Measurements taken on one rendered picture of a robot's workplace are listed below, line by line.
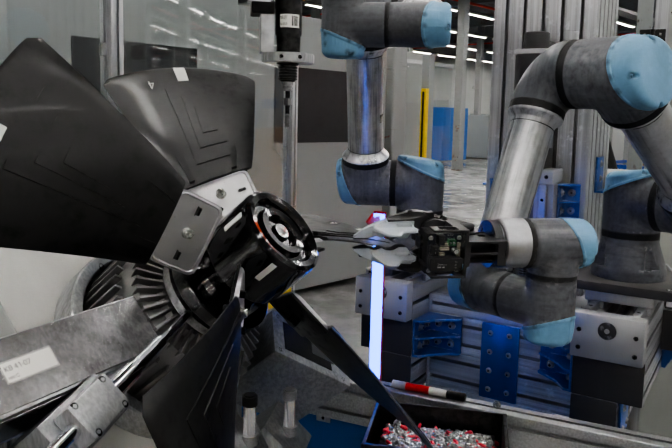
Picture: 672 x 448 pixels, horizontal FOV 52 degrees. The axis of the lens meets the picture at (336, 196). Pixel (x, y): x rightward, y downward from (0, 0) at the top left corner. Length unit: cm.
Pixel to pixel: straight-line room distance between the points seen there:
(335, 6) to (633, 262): 81
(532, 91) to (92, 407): 85
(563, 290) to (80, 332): 67
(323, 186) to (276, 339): 439
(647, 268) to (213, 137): 97
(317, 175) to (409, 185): 362
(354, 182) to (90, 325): 100
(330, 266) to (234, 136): 456
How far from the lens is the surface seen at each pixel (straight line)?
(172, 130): 99
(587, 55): 118
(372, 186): 168
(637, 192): 152
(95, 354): 79
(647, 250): 156
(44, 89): 76
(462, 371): 170
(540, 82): 121
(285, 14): 93
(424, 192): 168
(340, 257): 557
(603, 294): 154
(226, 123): 99
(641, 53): 115
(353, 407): 137
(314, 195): 527
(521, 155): 119
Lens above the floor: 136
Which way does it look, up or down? 6 degrees down
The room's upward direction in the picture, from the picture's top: 1 degrees clockwise
